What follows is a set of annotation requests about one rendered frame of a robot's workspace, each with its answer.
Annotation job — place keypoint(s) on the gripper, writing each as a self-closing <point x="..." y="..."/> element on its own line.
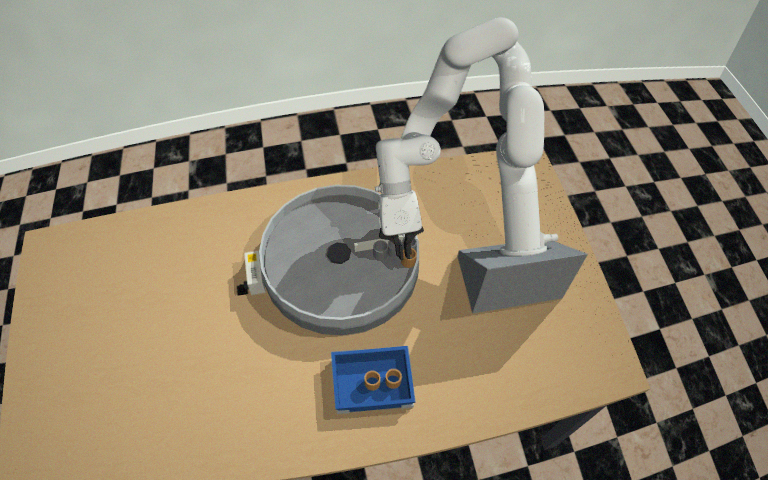
<point x="398" y="215"/>

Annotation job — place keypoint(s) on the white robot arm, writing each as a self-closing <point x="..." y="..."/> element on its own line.
<point x="523" y="146"/>

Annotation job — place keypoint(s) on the bronze bushing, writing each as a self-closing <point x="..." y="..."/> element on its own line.
<point x="369" y="375"/>
<point x="408" y="263"/>
<point x="393" y="372"/>

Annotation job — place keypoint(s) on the grey metal ring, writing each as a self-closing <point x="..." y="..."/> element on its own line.
<point x="414" y="242"/>
<point x="392" y="252"/>
<point x="380" y="245"/>

